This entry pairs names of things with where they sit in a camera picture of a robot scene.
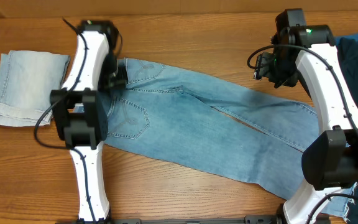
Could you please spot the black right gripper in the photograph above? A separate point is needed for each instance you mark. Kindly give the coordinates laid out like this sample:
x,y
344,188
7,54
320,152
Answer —
x,y
266,66

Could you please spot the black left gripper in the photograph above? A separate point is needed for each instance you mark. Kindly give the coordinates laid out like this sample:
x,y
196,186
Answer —
x,y
119,78

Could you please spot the medium blue denim jeans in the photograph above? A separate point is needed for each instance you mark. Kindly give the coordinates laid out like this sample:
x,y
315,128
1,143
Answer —
x,y
184,145

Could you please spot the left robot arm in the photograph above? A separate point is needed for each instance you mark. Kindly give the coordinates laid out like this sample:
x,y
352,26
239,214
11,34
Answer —
x,y
79,115

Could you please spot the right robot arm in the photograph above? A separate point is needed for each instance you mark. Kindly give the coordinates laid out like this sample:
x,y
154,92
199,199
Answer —
x,y
305,54

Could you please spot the folded light blue jeans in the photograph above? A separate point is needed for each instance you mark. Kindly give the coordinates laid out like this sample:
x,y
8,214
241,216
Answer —
x,y
26,80

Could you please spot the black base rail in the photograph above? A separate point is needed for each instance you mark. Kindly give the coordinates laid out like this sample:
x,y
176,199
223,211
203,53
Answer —
x,y
191,221

